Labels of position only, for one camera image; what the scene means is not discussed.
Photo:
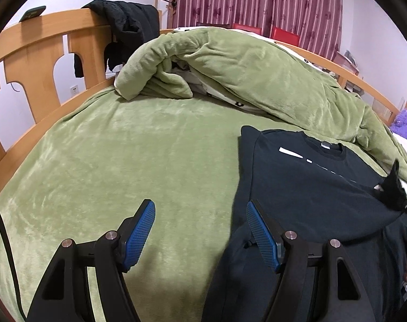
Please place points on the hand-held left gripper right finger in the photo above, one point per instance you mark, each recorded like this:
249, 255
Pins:
262, 238

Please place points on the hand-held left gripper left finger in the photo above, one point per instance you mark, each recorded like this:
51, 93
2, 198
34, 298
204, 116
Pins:
139, 234

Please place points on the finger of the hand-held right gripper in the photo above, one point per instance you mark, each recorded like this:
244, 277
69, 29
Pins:
393, 189

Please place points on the black t-shirt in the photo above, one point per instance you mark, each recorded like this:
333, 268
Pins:
307, 181

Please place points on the purple fluffy cloth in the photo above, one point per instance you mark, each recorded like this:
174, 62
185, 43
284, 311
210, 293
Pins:
404, 122

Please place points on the desk clutter pile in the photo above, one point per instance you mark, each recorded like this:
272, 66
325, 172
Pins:
346, 60

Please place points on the green comforter with dotted lining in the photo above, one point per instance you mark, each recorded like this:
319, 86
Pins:
257, 73

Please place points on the red box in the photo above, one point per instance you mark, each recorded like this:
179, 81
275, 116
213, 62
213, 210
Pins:
247, 28
284, 35

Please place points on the black jacket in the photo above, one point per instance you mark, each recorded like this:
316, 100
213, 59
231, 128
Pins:
129, 20

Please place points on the maroon striped curtain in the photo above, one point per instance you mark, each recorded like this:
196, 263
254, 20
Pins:
257, 0

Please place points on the wooden rack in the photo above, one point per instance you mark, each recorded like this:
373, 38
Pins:
163, 0

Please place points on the green phone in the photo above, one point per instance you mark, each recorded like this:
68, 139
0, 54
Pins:
32, 13

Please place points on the wooden bed side rail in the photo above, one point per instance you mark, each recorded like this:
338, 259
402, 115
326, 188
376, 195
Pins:
344, 70

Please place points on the white wall socket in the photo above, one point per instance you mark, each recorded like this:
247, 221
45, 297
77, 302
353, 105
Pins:
74, 90

